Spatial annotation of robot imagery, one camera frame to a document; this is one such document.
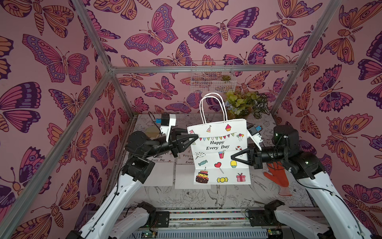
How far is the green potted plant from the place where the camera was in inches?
37.0

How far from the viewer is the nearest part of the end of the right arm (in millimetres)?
504

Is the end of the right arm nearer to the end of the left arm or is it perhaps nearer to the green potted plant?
the end of the left arm

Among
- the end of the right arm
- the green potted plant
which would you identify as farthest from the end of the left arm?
the green potted plant

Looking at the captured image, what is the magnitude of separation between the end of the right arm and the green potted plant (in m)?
0.44
